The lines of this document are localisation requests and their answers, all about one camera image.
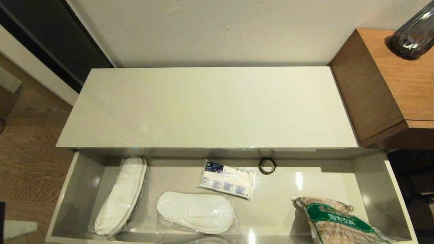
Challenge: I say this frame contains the glossy white drawer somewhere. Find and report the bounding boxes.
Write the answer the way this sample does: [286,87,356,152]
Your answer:
[45,148,418,244]

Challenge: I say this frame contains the white slippers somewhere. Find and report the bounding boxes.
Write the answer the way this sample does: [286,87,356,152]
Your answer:
[156,190,240,235]
[93,156,149,236]

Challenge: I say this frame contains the green printed snack bag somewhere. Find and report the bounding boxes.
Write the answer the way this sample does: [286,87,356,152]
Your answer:
[291,195,398,244]

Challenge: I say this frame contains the glossy white low cabinet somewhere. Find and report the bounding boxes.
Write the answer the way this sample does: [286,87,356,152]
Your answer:
[56,66,360,149]

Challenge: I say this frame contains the white wipes pack blue label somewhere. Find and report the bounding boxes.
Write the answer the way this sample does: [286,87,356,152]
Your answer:
[197,160,256,201]

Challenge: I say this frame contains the black tape roll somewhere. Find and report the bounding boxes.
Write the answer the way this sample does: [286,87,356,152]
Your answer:
[258,157,277,175]

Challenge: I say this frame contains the brown wooden side cabinet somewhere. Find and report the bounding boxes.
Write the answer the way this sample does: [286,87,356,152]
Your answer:
[328,28,434,150]

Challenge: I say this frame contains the dark sliding door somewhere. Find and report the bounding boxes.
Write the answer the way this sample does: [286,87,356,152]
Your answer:
[0,0,115,94]

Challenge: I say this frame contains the brown box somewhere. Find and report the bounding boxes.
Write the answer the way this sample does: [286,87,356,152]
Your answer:
[0,65,23,133]

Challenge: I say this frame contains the dark ribbed glass vase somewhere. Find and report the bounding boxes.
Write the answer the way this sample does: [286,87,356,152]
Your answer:
[388,0,434,60]

